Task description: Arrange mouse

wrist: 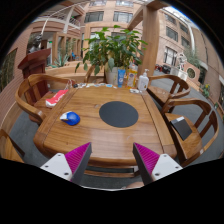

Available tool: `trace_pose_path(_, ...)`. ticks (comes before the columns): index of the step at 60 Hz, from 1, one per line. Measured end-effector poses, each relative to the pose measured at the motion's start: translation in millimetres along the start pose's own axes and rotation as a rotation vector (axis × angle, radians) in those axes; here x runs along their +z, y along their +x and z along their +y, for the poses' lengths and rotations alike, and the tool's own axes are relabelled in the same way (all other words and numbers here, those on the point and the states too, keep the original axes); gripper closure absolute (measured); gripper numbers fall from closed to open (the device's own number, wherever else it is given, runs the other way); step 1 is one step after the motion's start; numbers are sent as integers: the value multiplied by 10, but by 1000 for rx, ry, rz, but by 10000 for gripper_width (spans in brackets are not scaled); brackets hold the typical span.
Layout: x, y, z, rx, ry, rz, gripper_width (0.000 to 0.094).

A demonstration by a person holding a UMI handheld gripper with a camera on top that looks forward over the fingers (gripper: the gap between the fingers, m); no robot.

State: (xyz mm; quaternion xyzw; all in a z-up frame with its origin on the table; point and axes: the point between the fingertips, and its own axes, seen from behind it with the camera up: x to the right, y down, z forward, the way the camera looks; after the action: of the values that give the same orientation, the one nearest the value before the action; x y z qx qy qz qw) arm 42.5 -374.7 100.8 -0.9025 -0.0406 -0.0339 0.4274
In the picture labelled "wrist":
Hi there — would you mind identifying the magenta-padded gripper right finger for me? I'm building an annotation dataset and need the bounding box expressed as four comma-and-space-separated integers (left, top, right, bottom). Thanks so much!
132, 142, 184, 186

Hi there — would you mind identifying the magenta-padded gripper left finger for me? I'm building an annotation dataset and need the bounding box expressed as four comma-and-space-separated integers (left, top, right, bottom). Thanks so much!
39, 142, 93, 186

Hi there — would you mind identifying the blue and white computer mouse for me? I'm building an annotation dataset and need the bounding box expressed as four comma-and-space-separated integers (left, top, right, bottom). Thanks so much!
59, 111, 81, 127

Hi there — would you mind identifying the round black mouse pad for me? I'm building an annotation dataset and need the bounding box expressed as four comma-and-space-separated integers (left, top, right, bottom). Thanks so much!
98, 100, 139, 129

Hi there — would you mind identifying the wooden armchair with black notebook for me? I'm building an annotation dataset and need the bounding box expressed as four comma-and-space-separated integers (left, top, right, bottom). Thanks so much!
162, 98, 220, 168

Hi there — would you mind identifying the black notebook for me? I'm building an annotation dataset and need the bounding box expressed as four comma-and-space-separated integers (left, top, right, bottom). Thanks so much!
169, 116, 193, 141

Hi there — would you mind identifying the wooden chair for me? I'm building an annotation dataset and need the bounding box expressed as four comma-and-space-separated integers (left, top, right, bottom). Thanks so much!
0, 129, 26, 164

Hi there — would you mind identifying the empty wooden armchair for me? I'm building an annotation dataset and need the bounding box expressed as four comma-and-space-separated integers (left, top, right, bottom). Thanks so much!
146, 74, 192, 108

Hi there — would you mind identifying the wooden armchair with red packet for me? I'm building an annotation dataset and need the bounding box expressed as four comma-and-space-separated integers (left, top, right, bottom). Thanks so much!
14, 73, 78, 126

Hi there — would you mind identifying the white pump bottle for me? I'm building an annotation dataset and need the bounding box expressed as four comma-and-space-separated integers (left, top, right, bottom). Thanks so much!
137, 68, 150, 93

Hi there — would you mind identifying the yellow-flowered green plant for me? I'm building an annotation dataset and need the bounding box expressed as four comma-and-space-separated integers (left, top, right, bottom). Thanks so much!
201, 83, 212, 98

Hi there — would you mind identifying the yellow liquid bottle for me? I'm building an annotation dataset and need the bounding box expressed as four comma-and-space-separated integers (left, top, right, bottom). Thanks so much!
126, 63, 138, 89

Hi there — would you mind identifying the long wooden planter box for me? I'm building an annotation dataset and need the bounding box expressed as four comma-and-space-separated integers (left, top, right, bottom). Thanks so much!
46, 61, 106, 84

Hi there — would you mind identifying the wooden armchair behind plant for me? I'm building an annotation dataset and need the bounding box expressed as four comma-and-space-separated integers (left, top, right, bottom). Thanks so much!
83, 64, 107, 84

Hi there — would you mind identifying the blue squeeze tube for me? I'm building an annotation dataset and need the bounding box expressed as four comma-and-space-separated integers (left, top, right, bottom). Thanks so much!
117, 68, 127, 89

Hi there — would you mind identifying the dark red wooden lectern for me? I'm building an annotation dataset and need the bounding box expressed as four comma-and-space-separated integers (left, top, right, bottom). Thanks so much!
17, 48, 52, 98

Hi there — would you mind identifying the spiky agave plant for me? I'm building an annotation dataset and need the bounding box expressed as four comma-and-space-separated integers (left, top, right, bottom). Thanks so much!
49, 53, 71, 69

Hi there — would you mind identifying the white statue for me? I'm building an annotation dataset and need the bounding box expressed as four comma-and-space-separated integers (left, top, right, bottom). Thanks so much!
176, 52, 188, 72

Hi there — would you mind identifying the dark bust statue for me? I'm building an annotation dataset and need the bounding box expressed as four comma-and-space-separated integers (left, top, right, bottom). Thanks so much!
27, 34, 44, 54

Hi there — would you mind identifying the green plant in white pot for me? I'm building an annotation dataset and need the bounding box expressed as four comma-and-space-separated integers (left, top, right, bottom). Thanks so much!
74, 24, 149, 86

